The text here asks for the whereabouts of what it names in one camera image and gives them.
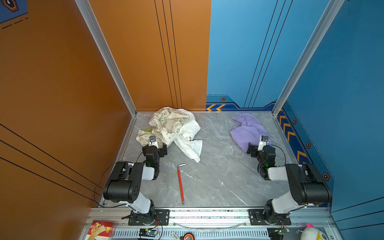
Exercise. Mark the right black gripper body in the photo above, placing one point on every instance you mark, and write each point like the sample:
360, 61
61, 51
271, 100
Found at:
254, 152

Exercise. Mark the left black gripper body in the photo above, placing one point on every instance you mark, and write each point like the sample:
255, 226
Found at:
162, 152

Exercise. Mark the purple cloth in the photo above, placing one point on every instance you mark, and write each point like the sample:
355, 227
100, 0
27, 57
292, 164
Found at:
248, 130

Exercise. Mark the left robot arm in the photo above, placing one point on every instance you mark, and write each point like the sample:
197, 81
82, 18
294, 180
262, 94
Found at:
124, 185

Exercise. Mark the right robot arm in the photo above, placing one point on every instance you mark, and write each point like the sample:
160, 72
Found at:
307, 187

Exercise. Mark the floral patterned cloth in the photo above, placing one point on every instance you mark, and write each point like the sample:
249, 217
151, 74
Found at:
166, 125

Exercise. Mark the white cloth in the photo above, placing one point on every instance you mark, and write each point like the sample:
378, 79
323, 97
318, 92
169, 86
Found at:
186, 142

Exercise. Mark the green circuit board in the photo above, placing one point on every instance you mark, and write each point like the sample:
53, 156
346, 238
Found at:
148, 234

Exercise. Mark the small circuit board right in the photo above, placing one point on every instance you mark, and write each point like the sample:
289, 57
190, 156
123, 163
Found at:
282, 230

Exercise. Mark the orange black tape measure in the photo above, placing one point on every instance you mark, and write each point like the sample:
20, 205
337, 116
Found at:
188, 236

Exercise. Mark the red box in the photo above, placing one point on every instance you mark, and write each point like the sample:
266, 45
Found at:
101, 230

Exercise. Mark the white plush toy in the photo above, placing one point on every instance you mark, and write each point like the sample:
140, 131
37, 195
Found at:
311, 233

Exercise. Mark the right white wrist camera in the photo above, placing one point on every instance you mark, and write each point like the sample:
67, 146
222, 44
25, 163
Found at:
263, 142

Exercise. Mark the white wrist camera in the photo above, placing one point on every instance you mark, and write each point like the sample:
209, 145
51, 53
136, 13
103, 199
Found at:
153, 141
263, 142

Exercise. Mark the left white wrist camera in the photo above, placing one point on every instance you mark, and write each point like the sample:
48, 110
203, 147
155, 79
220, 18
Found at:
153, 141

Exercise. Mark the red handled hex key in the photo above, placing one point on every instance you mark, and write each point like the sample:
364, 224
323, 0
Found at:
180, 183

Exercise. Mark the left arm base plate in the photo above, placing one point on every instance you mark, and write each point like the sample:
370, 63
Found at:
160, 216

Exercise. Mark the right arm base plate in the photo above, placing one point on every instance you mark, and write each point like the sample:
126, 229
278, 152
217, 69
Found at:
258, 217

